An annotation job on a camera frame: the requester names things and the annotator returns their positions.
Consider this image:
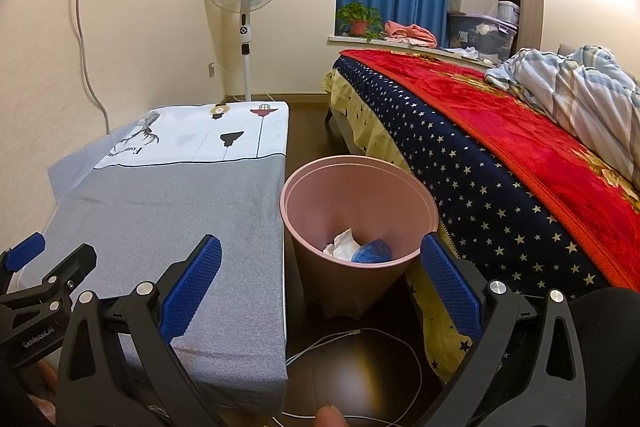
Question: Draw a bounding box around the blue plastic cover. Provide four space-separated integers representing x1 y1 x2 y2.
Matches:
351 241 393 264

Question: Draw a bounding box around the grey wall cable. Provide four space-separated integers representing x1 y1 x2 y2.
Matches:
72 0 111 138

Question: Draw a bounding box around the clear plastic storage box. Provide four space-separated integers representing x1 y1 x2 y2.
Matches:
446 12 518 60

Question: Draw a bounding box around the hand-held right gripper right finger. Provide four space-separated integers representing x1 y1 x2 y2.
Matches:
417 233 588 427

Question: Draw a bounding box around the white lidded container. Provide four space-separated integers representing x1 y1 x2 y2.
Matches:
497 1 521 25

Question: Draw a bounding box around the bed frame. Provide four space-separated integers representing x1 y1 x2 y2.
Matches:
324 107 371 158

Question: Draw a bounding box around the pink folded cloth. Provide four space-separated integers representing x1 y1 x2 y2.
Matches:
382 21 439 48

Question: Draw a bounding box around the person's right hand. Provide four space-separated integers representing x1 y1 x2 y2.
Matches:
315 405 347 427

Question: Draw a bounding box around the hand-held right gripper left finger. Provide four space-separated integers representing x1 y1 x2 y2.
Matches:
52 234 226 427

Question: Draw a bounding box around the white floor cable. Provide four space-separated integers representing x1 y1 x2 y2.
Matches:
285 328 426 423

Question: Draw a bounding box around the person's black-clothed leg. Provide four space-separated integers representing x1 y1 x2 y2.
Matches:
570 287 640 427

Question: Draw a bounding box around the person's left hand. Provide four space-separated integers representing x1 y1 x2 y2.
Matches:
27 364 60 427

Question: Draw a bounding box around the white green-print plastic bag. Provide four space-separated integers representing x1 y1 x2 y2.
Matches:
322 229 361 260

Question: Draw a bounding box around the pale grey sheet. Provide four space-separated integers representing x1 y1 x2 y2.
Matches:
46 134 113 195

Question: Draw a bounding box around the blue white striped quilt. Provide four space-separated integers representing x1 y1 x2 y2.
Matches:
484 46 640 190

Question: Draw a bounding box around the pink trash bin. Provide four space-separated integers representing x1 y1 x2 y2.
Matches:
280 155 440 320

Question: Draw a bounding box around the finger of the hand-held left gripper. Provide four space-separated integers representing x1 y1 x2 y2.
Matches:
0 232 47 280
0 243 97 308

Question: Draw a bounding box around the potted green plant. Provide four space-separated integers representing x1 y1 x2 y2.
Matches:
336 2 383 40

